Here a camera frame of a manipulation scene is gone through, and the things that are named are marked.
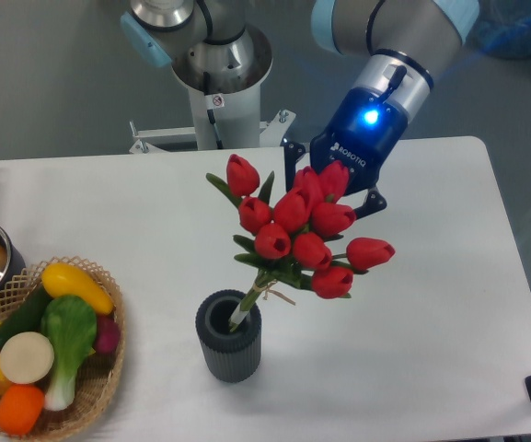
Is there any yellow toy squash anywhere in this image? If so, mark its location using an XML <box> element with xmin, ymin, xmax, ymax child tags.
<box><xmin>40</xmin><ymin>262</ymin><xmax>114</xmax><ymax>316</ymax></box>

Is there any red tulip bouquet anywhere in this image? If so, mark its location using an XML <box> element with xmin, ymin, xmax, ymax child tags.
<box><xmin>206</xmin><ymin>154</ymin><xmax>395</xmax><ymax>332</ymax></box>

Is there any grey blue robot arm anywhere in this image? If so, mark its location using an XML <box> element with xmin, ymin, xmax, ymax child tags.
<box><xmin>120</xmin><ymin>1</ymin><xmax>479</xmax><ymax>217</ymax></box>

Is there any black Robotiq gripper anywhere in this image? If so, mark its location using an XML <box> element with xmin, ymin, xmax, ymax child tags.
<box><xmin>282</xmin><ymin>87</ymin><xmax>407</xmax><ymax>220</ymax></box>

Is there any green toy cucumber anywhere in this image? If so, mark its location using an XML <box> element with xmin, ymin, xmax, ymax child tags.
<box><xmin>0</xmin><ymin>285</ymin><xmax>52</xmax><ymax>351</ymax></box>

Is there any blue plastic bag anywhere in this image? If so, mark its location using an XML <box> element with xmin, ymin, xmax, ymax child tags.
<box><xmin>468</xmin><ymin>1</ymin><xmax>531</xmax><ymax>60</ymax></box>

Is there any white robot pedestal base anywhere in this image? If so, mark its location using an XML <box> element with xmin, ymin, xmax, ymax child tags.
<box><xmin>130</xmin><ymin>24</ymin><xmax>296</xmax><ymax>154</ymax></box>

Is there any green toy bok choy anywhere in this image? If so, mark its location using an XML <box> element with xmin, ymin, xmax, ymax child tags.
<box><xmin>40</xmin><ymin>295</ymin><xmax>97</xmax><ymax>412</ymax></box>

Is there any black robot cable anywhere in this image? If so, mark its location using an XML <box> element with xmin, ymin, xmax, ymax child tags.
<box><xmin>202</xmin><ymin>71</ymin><xmax>225</xmax><ymax>150</ymax></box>

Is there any purple toy radish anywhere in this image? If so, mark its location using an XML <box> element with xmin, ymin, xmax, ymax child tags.
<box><xmin>93</xmin><ymin>316</ymin><xmax>121</xmax><ymax>355</ymax></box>

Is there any orange toy fruit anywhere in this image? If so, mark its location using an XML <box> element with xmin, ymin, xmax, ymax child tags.
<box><xmin>0</xmin><ymin>385</ymin><xmax>44</xmax><ymax>436</ymax></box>

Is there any dark grey ribbed vase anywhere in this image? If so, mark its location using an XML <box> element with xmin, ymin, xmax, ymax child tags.
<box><xmin>195</xmin><ymin>289</ymin><xmax>262</xmax><ymax>383</ymax></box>

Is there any white round toy slice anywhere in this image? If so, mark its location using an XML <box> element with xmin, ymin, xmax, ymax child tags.
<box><xmin>0</xmin><ymin>331</ymin><xmax>54</xmax><ymax>384</ymax></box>

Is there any woven wicker basket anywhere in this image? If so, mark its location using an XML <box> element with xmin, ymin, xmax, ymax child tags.
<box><xmin>0</xmin><ymin>257</ymin><xmax>126</xmax><ymax>441</ymax></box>

